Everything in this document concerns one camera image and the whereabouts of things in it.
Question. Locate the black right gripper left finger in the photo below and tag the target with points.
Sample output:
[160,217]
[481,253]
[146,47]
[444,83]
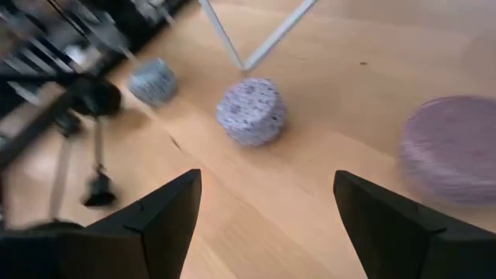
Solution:
[162,232]

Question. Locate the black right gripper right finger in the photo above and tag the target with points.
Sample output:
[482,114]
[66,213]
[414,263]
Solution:
[387,240]

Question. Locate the pink patterned candle tin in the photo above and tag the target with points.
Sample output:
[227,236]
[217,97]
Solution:
[449,151]

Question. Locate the purple floral candle tin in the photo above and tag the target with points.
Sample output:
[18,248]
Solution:
[252,112]

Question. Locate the blue leaf-patterned candle tin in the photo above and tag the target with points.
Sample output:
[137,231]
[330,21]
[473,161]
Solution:
[153,82]

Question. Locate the short black candlestick holder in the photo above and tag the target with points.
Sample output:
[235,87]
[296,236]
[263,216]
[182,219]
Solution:
[95,97]

